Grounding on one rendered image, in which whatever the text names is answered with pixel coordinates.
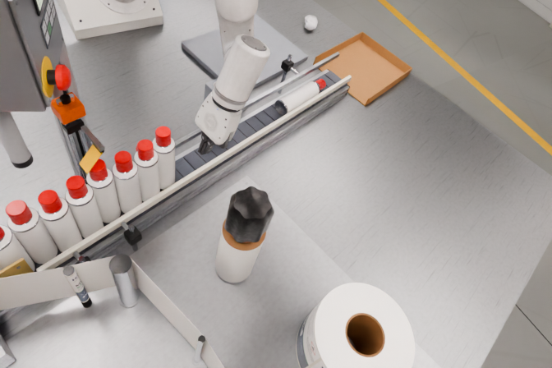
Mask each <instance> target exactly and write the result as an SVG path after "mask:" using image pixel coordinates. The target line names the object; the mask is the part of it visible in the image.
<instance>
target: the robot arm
mask: <svg viewBox="0 0 552 368"><path fill-rule="evenodd" d="M100 2H101V3H102V4H103V5H104V6H106V7H107V8H108V9H110V10H112V11H114V12H117V13H121V14H133V13H136V12H139V11H140V10H142V9H143V8H144V7H145V6H146V4H147V3H148V2H149V0H100ZM215 6H216V10H217V14H218V23H219V29H220V35H221V41H222V47H223V60H224V62H223V68H222V70H221V72H220V74H219V76H218V79H217V81H216V82H214V88H213V91H212V92H211V93H210V94H209V95H208V97H207V98H206V99H205V101H204V102H203V103H202V105H201V107H200V109H199V111H198V113H197V115H196V117H195V124H196V125H197V126H198V127H199V128H200V129H201V133H202V135H201V139H202V141H201V142H200V147H199V149H198V152H199V153H200V154H201V155H203V154H208V153H210V151H211V150H212V148H213V146H214V145H218V146H219V147H221V148H222V149H224V148H227V147H228V142H229V141H230V140H231V139H232V138H233V136H234V134H235V132H236V129H237V126H238V124H239V122H240V119H241V115H242V109H243V108H244V106H245V104H246V101H247V100H248V98H249V96H250V94H251V91H252V90H253V88H254V86H255V83H256V82H257V80H258V78H259V76H260V73H261V72H262V71H263V69H264V67H265V64H266V62H267V61H268V59H269V56H270V51H269V48H268V47H267V46H266V45H265V44H264V43H263V42H262V41H260V40H259V39H257V38H255V37H254V16H255V13H256V11H257V8H258V0H215Z"/></svg>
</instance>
